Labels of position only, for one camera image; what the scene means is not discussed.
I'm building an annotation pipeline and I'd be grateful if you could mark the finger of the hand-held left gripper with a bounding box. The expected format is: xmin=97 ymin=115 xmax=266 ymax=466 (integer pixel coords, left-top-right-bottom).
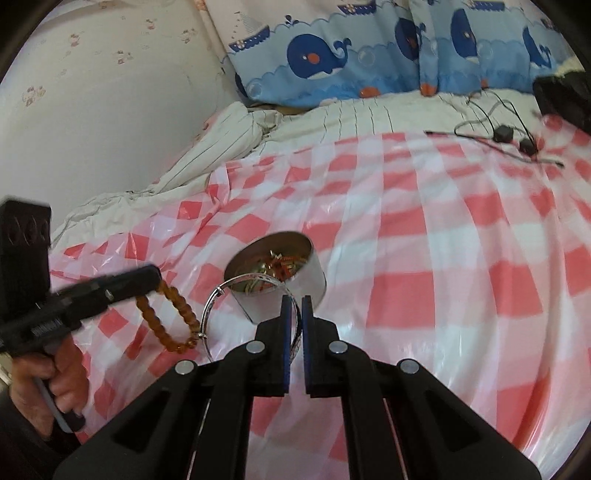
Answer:
xmin=46 ymin=264 xmax=163 ymax=324

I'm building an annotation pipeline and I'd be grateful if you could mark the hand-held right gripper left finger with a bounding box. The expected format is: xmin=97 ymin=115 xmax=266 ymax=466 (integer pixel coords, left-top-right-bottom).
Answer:
xmin=53 ymin=295 xmax=303 ymax=480

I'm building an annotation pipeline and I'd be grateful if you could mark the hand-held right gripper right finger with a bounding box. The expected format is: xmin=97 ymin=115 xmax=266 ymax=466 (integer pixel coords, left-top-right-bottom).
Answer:
xmin=301 ymin=295 xmax=541 ymax=480

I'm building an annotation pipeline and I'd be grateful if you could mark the thin silver bangle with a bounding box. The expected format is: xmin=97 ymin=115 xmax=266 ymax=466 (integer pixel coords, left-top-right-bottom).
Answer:
xmin=203 ymin=273 xmax=305 ymax=365

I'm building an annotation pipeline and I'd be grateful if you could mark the amber bead bracelet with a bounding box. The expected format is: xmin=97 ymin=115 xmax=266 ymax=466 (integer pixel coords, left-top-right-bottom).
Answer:
xmin=135 ymin=282 xmax=206 ymax=355

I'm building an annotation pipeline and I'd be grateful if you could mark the round metal tin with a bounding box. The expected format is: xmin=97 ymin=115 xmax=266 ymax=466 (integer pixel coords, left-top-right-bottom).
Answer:
xmin=224 ymin=232 xmax=327 ymax=326

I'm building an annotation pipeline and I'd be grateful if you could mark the pile of mixed bracelets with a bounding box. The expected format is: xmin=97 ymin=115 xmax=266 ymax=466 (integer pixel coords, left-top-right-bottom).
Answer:
xmin=238 ymin=249 xmax=301 ymax=294

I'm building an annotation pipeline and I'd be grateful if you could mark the person's left forearm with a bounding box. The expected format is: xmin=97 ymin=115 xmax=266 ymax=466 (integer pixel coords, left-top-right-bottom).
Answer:
xmin=0 ymin=388 xmax=81 ymax=467

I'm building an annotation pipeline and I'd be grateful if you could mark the person's left hand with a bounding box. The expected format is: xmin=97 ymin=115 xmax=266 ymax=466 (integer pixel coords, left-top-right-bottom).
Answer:
xmin=8 ymin=339 xmax=92 ymax=439

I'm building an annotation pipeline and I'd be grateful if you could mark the striped white quilt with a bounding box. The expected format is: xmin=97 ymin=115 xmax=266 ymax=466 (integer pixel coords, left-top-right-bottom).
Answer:
xmin=50 ymin=102 xmax=282 ymax=250

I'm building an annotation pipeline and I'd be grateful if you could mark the red checkered plastic sheet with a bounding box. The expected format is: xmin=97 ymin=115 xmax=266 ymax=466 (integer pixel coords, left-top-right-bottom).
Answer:
xmin=46 ymin=113 xmax=591 ymax=480

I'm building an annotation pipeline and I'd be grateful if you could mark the striped white bedsheet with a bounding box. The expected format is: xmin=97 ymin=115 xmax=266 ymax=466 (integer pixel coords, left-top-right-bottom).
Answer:
xmin=259 ymin=88 xmax=555 ymax=148

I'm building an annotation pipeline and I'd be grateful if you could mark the black cable with adapters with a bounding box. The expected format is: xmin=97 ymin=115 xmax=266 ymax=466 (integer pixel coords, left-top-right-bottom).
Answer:
xmin=424 ymin=90 xmax=566 ymax=168

